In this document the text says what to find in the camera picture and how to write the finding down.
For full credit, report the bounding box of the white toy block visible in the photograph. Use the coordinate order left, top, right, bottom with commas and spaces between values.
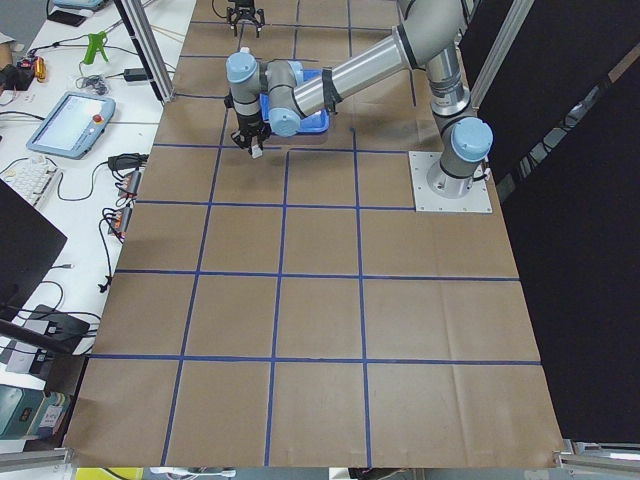
251, 145, 263, 159

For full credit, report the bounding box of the green clamp tool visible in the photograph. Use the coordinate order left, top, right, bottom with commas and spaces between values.
82, 31, 109, 65

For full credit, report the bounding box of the white keyboard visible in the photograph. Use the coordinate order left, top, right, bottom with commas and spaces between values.
1, 155, 62, 210

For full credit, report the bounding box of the black power adapter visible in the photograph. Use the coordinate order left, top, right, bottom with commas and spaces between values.
122, 68, 149, 83

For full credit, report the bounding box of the black monitor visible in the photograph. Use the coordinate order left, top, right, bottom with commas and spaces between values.
1, 183, 71, 353

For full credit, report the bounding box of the teach pendant tablet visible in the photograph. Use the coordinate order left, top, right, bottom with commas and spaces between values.
26, 91, 116, 159

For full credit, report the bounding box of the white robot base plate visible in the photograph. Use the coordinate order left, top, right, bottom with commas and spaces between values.
408, 151, 493, 214

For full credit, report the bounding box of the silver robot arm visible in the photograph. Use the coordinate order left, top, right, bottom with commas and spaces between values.
225, 0, 493, 199

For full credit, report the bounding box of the blue plastic tray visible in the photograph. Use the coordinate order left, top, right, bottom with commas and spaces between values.
260, 68, 330, 135

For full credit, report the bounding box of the aluminium frame post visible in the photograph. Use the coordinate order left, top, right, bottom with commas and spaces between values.
114, 0, 175, 105

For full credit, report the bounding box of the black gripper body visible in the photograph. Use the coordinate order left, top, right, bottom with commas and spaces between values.
231, 112, 271, 148
227, 0, 265, 26

